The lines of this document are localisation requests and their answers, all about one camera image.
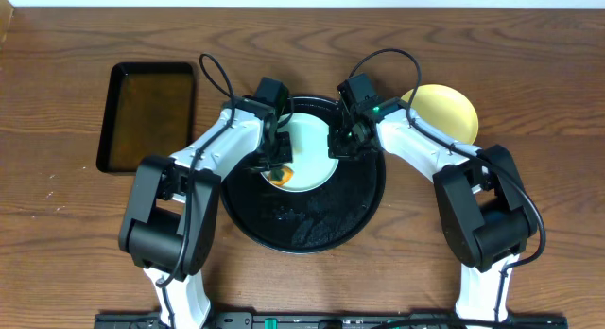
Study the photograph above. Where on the pale green plate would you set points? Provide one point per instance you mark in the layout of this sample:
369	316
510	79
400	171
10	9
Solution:
311	166

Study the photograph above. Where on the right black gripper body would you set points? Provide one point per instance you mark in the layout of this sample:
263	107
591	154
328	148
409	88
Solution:
346	144

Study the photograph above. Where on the orange green scrub sponge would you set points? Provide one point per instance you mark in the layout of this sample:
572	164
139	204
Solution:
280	176

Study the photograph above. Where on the black rectangular water tray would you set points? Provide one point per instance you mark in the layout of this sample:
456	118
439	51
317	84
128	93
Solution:
149	109

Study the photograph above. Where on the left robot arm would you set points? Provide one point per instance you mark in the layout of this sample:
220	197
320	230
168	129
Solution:
169	225

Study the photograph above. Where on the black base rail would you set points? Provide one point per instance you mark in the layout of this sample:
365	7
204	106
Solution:
244	320

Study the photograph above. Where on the yellow plate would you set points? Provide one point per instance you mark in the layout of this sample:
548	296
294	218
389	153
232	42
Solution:
448	110

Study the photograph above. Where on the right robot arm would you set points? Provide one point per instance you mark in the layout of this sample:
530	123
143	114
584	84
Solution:
485	213

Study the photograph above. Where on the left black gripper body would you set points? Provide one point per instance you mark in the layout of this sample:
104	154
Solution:
276	159

